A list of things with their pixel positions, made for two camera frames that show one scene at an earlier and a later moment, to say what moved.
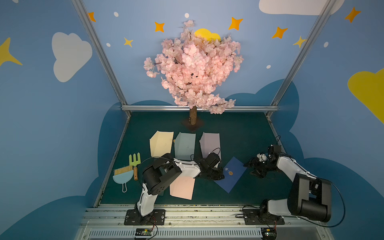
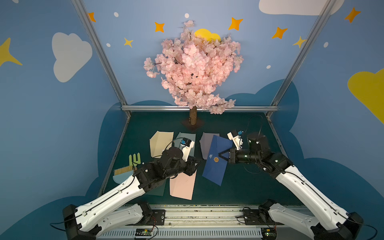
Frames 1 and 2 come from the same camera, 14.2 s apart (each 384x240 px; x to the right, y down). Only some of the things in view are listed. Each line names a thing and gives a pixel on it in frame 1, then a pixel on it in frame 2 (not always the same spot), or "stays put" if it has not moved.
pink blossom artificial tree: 193,66 stays put
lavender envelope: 210,143 stays put
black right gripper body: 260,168 -> 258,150
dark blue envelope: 232,171 -> 215,166
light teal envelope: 184,145 stays put
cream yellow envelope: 161,143 stays put
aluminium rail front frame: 194,222 stays put
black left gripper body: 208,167 -> 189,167
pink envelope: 183,187 stays put
